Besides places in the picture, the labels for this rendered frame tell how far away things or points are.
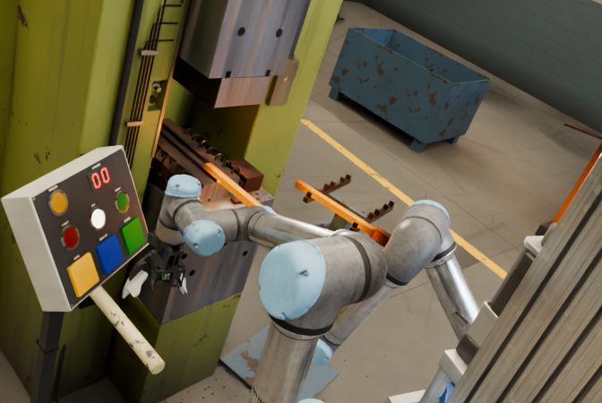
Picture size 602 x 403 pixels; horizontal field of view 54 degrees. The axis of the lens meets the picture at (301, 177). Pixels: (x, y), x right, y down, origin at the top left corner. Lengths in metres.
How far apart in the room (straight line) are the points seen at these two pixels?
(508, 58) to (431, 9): 1.64
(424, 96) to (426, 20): 5.18
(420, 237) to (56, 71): 1.09
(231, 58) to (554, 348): 1.14
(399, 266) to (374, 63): 4.38
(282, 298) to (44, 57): 1.18
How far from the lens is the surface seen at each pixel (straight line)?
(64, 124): 1.82
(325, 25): 2.18
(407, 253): 1.41
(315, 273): 0.91
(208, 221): 1.25
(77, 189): 1.46
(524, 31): 9.63
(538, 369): 1.01
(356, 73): 5.80
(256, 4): 1.70
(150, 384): 2.40
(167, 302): 2.09
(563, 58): 9.36
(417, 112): 5.46
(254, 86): 1.83
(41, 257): 1.41
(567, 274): 0.96
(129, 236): 1.59
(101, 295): 1.97
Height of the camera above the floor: 1.97
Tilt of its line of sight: 27 degrees down
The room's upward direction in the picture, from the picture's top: 20 degrees clockwise
